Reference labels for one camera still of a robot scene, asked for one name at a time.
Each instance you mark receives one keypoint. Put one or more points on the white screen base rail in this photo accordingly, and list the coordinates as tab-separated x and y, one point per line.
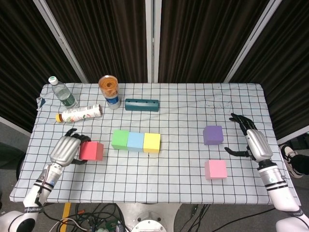
294	136
14	126

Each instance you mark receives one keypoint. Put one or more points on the blue and white can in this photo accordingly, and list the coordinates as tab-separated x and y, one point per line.
113	103

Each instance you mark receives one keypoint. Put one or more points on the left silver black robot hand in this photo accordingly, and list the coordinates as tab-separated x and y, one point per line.
64	151

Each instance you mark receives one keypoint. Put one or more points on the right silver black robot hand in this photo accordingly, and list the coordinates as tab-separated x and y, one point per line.
259	146

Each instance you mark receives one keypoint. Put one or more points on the pink foam cube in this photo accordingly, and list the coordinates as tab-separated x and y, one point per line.
215	169

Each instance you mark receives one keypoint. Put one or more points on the teal block with holes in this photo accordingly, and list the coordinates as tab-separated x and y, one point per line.
141	105

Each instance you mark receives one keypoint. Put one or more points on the white checkered tablecloth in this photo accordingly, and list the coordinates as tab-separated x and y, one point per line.
154	181

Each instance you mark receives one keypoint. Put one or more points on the clear water bottle green label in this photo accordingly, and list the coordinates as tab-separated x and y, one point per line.
63	94

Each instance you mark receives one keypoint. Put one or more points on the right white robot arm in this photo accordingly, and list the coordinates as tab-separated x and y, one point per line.
282	195

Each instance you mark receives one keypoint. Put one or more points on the clear jar of rubber bands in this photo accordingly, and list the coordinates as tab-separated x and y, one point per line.
108	86

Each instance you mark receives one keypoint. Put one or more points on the light blue foam cube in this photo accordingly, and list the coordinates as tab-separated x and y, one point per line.
135	142

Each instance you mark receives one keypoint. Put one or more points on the red foam cube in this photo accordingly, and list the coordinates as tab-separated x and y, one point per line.
90	151

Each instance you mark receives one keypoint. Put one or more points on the white labelled drink bottle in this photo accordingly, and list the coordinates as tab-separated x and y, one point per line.
79	113

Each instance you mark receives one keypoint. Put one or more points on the purple foam cube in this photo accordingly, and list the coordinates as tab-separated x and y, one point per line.
212	135

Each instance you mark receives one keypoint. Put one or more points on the dark pleated curtain panel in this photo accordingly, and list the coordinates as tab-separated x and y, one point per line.
205	36
19	60
289	60
103	36

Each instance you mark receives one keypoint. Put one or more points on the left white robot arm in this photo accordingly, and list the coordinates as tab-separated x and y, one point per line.
36	195

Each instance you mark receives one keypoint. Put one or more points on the white aluminium screen post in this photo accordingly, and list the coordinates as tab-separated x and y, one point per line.
152	41
60	38
253	38

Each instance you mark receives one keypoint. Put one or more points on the green foam cube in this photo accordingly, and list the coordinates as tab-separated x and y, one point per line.
119	139

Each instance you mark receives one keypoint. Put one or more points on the yellow foam cube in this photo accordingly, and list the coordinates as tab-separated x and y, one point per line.
151	142

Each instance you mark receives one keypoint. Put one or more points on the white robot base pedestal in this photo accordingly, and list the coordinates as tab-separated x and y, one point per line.
147	217

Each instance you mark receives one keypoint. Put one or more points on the white and black sneaker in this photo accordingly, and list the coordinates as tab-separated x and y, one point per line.
288	154

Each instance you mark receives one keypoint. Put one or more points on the black trouser leg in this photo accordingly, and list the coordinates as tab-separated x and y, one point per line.
301	164

